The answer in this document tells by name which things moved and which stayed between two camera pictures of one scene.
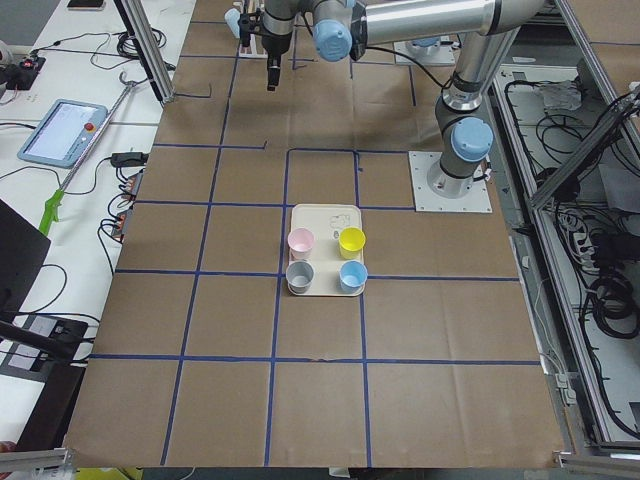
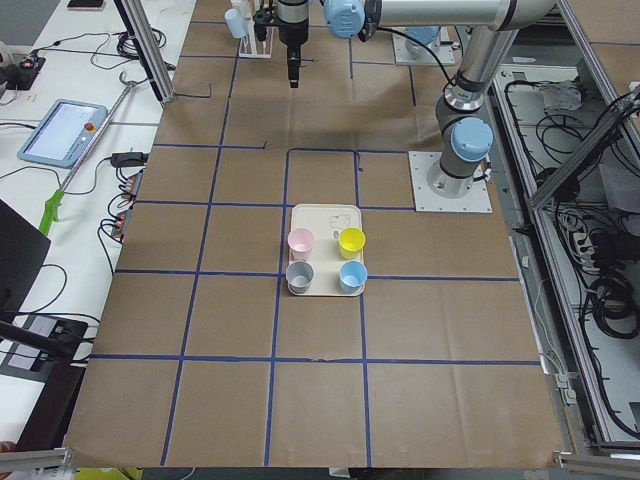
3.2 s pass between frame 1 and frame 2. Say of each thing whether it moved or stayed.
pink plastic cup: stayed
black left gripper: moved
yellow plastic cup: stayed
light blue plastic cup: stayed
